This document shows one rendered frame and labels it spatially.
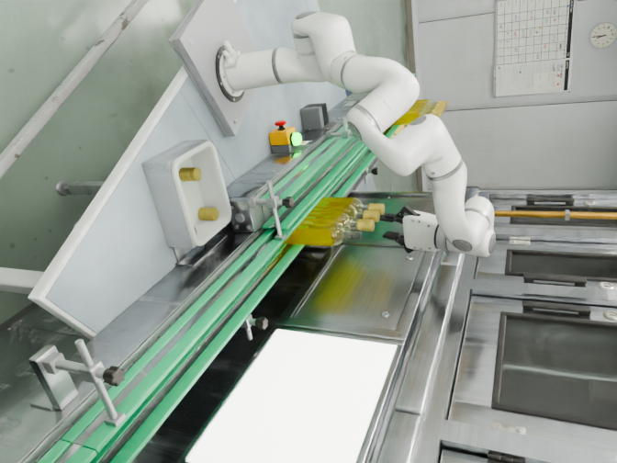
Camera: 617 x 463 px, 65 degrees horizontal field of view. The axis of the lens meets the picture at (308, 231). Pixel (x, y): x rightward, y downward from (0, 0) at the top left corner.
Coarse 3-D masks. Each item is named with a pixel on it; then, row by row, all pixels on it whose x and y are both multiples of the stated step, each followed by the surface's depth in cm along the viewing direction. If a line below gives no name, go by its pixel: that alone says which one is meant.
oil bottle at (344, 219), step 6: (312, 216) 144; (318, 216) 143; (324, 216) 142; (330, 216) 142; (336, 216) 141; (342, 216) 141; (348, 216) 141; (342, 222) 139; (348, 222) 140; (348, 228) 140
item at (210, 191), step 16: (208, 144) 119; (176, 160) 109; (192, 160) 124; (208, 160) 123; (176, 176) 108; (208, 176) 125; (192, 192) 125; (208, 192) 127; (224, 192) 126; (192, 208) 125; (224, 208) 128; (192, 224) 114; (208, 224) 126; (224, 224) 126; (192, 240) 116; (208, 240) 120
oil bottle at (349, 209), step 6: (318, 204) 151; (324, 204) 150; (330, 204) 150; (336, 204) 149; (342, 204) 148; (312, 210) 148; (318, 210) 147; (324, 210) 146; (330, 210) 146; (336, 210) 145; (342, 210) 144; (348, 210) 144; (354, 210) 145; (354, 216) 144
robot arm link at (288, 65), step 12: (276, 48) 128; (288, 48) 129; (300, 48) 122; (312, 48) 121; (276, 60) 126; (288, 60) 126; (300, 60) 125; (312, 60) 122; (276, 72) 127; (288, 72) 126; (300, 72) 126; (312, 72) 124
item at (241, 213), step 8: (232, 200) 131; (240, 200) 130; (232, 208) 131; (240, 208) 130; (248, 208) 129; (232, 216) 133; (240, 216) 131; (248, 216) 131; (256, 216) 133; (232, 224) 134; (240, 224) 133; (248, 224) 132; (256, 224) 133
